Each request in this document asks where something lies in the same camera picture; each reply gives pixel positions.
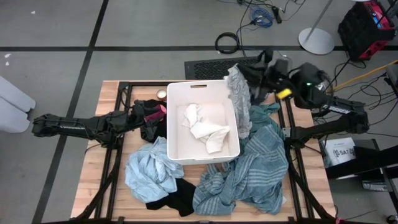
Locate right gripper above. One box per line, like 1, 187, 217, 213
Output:
257, 49, 292, 93

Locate red and white sock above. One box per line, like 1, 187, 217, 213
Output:
144, 105, 167, 123

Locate black boxer briefs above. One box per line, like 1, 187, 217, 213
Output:
133, 99, 168, 142

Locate grey white knit garment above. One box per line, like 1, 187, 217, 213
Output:
224, 64, 253, 140

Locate light blue shirt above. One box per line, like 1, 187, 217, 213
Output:
124, 136, 185, 203

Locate blue striped towel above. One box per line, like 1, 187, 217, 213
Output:
192, 124, 290, 216

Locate yellow tape tag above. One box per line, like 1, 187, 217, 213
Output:
275, 88, 293, 100

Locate white round stand base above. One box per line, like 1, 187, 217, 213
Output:
297, 0, 336, 55

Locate black floor mat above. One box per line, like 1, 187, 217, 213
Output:
184, 56, 261, 80

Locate white perforated laundry basket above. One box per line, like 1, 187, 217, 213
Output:
166, 79, 241, 166

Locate black garment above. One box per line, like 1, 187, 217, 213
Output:
145, 177, 197, 218

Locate black and red case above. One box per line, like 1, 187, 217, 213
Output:
338, 0, 396, 62

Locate white cardboard box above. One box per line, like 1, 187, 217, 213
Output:
323, 137, 357, 167

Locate light grey cushion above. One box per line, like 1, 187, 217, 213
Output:
0, 98, 31, 134
0, 76, 37, 113

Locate black desk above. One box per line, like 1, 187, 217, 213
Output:
325, 138, 398, 215

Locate grey plastic bag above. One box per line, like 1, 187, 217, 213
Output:
362, 179, 389, 192

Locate coiled blue cable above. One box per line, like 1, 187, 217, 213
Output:
248, 6, 274, 29

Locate coiled black cable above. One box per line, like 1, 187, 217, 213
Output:
214, 32, 241, 54

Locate yellow cable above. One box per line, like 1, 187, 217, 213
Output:
329, 59, 398, 93

